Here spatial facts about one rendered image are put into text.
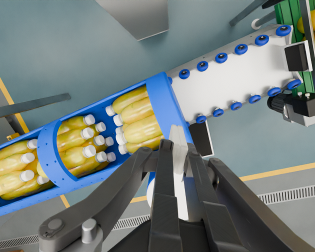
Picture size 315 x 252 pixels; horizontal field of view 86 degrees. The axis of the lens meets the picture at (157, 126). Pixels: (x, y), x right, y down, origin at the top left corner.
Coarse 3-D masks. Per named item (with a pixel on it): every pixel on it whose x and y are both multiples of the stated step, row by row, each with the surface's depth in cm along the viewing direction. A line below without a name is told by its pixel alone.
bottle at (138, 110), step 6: (138, 102) 55; (144, 102) 54; (126, 108) 56; (132, 108) 55; (138, 108) 54; (144, 108) 54; (150, 108) 54; (120, 114) 58; (126, 114) 55; (132, 114) 55; (138, 114) 54; (144, 114) 54; (150, 114) 55; (120, 120) 57; (126, 120) 56; (132, 120) 56
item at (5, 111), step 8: (56, 96) 155; (64, 96) 165; (16, 104) 115; (24, 104) 120; (32, 104) 127; (40, 104) 134; (48, 104) 146; (0, 112) 103; (8, 112) 108; (16, 112) 114
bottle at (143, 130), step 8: (144, 120) 52; (152, 120) 51; (128, 128) 53; (136, 128) 52; (144, 128) 51; (152, 128) 51; (128, 136) 53; (136, 136) 52; (144, 136) 52; (152, 136) 52
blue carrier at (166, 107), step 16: (144, 80) 53; (160, 80) 49; (112, 96) 56; (160, 96) 46; (80, 112) 66; (96, 112) 71; (160, 112) 46; (176, 112) 45; (48, 128) 57; (112, 128) 77; (160, 128) 46; (48, 144) 53; (48, 160) 53; (48, 176) 54; (64, 176) 54; (96, 176) 56; (48, 192) 59; (64, 192) 62; (0, 208) 63; (16, 208) 66
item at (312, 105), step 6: (300, 96) 68; (306, 96) 65; (312, 96) 65; (294, 102) 70; (300, 102) 66; (306, 102) 63; (312, 102) 63; (294, 108) 72; (300, 108) 68; (306, 108) 64; (312, 108) 64; (306, 114) 66; (312, 114) 64
